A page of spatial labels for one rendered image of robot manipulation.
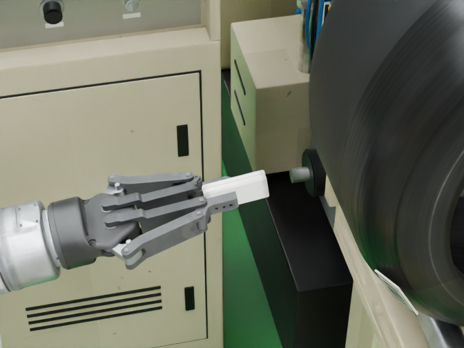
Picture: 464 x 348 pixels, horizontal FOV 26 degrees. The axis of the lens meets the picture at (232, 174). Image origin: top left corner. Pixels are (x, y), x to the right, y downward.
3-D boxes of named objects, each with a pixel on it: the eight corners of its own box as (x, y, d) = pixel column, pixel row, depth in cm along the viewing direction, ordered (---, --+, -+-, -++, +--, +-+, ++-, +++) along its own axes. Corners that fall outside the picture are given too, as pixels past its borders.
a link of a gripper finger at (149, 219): (103, 215, 107) (103, 224, 106) (204, 190, 108) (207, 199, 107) (110, 239, 110) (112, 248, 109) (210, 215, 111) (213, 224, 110)
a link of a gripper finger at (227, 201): (189, 202, 109) (195, 221, 106) (235, 190, 109) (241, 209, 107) (192, 211, 110) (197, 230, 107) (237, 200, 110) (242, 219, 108)
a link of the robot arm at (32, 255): (-13, 192, 108) (41, 179, 109) (12, 248, 115) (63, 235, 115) (-9, 253, 102) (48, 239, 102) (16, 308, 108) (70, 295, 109)
